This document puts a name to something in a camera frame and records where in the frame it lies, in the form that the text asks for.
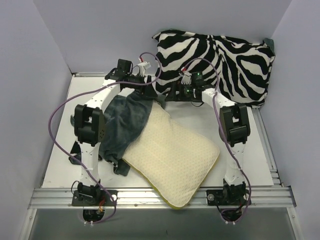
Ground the zebra print pillow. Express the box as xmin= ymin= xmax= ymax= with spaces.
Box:
xmin=152 ymin=29 xmax=276 ymax=108

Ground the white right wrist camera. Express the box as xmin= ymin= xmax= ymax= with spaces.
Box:
xmin=180 ymin=70 xmax=192 ymax=85

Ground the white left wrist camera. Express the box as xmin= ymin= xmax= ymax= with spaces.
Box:
xmin=137 ymin=59 xmax=151 ymax=77

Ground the aluminium back rail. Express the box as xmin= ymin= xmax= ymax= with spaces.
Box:
xmin=72 ymin=72 xmax=107 ymax=78

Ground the cream quilted pillow yellow trim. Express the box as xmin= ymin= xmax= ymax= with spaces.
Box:
xmin=123 ymin=102 xmax=220 ymax=209

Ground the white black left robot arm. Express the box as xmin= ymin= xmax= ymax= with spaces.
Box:
xmin=73 ymin=59 xmax=157 ymax=206

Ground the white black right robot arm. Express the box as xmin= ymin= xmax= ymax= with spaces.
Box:
xmin=165 ymin=70 xmax=251 ymax=205

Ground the aluminium front rail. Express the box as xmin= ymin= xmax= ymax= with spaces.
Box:
xmin=28 ymin=185 xmax=296 ymax=210

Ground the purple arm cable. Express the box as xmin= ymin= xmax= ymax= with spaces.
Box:
xmin=47 ymin=51 xmax=161 ymax=223
xmin=181 ymin=57 xmax=252 ymax=223

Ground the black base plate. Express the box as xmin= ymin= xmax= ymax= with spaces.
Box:
xmin=206 ymin=189 xmax=249 ymax=207
xmin=71 ymin=190 xmax=118 ymax=207

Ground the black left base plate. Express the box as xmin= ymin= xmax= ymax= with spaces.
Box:
xmin=71 ymin=190 xmax=118 ymax=207

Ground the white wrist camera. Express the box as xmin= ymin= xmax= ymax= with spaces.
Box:
xmin=137 ymin=59 xmax=151 ymax=77
xmin=180 ymin=70 xmax=192 ymax=85

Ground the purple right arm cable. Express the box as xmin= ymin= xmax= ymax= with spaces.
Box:
xmin=181 ymin=57 xmax=252 ymax=223

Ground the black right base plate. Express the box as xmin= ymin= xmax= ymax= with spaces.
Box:
xmin=206 ymin=189 xmax=249 ymax=207

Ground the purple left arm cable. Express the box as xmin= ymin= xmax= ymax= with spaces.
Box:
xmin=47 ymin=51 xmax=161 ymax=223

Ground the grey zebra pillowcase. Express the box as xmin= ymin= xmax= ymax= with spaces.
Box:
xmin=98 ymin=90 xmax=166 ymax=177

